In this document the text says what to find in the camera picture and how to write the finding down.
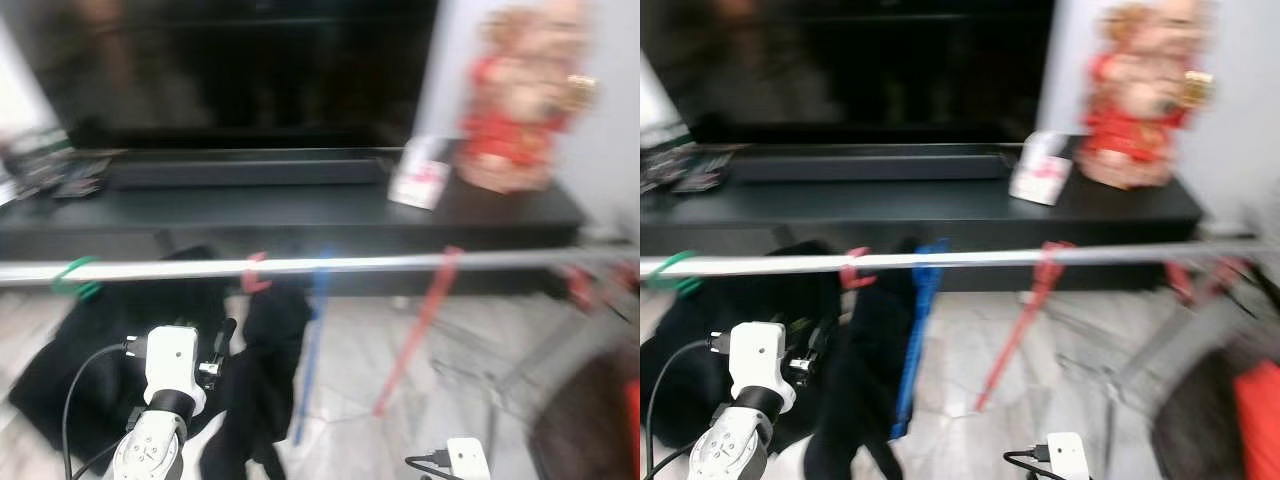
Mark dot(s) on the red plastic hanger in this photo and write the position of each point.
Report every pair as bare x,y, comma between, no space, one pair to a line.
1022,325
420,325
857,270
1180,280
255,275
580,285

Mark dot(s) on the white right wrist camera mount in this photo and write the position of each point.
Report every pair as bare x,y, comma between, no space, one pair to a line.
468,460
1068,458

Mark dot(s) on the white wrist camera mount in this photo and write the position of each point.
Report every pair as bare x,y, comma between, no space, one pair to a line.
468,460
755,360
1068,458
170,365

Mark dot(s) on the dark brown fabric sofa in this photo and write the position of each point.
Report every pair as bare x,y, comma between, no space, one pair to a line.
1195,430
580,430

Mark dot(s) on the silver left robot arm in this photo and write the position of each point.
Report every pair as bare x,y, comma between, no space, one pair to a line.
150,450
735,450

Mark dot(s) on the black digital display box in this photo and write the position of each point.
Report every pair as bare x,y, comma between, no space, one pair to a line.
705,180
80,186

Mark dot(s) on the blue plastic hanger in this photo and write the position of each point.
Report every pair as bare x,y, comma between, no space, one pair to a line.
312,340
918,340

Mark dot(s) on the red laughing Buddha statue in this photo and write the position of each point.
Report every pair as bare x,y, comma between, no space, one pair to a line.
1140,105
520,110

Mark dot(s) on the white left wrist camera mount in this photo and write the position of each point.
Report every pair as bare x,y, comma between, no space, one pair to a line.
755,360
170,365

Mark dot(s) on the green plastic hanger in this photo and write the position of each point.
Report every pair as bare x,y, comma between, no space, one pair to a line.
668,262
70,268

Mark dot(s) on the white pink tissue box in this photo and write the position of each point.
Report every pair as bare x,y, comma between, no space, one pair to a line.
420,175
1040,170

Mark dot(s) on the black flat television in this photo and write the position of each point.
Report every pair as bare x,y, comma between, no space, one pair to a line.
850,65
230,70

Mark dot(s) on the black soundbar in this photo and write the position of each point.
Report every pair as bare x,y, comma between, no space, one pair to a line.
870,164
250,170

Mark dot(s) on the black television console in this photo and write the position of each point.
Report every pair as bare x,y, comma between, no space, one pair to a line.
300,218
900,212

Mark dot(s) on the green circuit board device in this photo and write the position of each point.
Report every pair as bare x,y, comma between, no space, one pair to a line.
660,155
30,160

